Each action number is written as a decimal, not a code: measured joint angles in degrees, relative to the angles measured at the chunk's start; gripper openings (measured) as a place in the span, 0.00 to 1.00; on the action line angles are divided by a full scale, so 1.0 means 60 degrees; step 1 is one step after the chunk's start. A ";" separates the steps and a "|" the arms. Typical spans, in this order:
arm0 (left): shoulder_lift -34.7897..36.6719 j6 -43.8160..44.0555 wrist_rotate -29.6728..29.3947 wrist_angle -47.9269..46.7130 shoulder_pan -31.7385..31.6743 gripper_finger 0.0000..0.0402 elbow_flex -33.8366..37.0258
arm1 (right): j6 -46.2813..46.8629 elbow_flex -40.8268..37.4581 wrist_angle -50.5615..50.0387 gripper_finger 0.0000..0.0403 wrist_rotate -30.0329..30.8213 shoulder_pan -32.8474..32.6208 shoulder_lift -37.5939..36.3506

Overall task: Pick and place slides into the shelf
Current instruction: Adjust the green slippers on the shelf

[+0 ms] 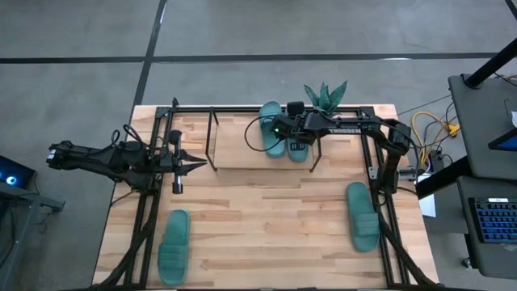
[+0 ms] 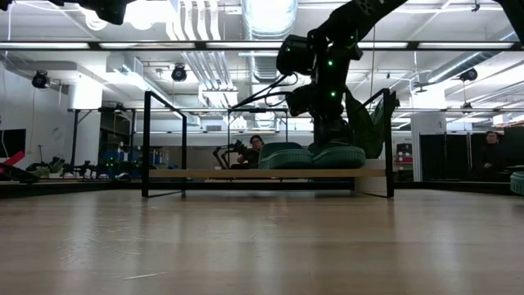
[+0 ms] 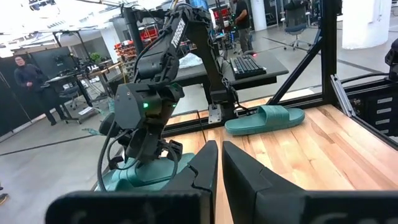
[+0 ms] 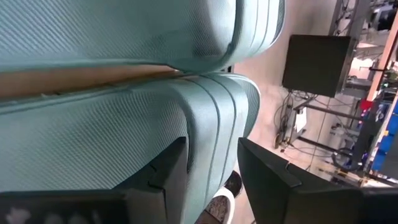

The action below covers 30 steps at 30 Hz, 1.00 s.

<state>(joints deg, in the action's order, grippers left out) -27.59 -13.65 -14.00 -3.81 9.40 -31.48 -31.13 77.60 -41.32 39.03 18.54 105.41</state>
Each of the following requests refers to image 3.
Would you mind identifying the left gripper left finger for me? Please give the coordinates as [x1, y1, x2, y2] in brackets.
[45, 139, 219, 224]

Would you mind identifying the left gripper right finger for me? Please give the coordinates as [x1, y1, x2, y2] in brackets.
[221, 141, 398, 224]

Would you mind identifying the teal rubber slide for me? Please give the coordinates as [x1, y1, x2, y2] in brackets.
[223, 105, 306, 137]
[95, 151, 197, 192]

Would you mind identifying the white plastic bag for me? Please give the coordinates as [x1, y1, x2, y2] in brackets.
[178, 52, 205, 70]

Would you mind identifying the red storage bins rack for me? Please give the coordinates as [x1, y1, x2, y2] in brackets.
[113, 23, 162, 58]

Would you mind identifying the black desk monitor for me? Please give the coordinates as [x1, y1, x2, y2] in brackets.
[29, 45, 79, 78]

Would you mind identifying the black labelled drawer unit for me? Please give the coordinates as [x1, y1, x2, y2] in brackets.
[354, 79, 398, 144]

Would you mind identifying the black backlit keyboard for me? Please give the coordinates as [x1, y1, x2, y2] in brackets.
[229, 54, 267, 80]

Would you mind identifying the person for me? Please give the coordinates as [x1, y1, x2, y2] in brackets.
[12, 55, 68, 127]
[232, 0, 255, 54]

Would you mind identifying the dark grey desk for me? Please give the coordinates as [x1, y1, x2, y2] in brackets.
[172, 50, 290, 94]

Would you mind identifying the blue office chair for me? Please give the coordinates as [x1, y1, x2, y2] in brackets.
[283, 1, 313, 51]

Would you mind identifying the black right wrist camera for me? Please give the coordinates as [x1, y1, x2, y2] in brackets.
[98, 111, 125, 138]

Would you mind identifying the silver aluminium rail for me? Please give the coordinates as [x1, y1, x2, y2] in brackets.
[329, 73, 357, 118]

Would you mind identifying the black aluminium rig frame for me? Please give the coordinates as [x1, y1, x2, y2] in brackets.
[123, 0, 398, 150]

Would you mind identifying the black device with cable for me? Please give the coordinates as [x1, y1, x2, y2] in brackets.
[340, 37, 398, 85]

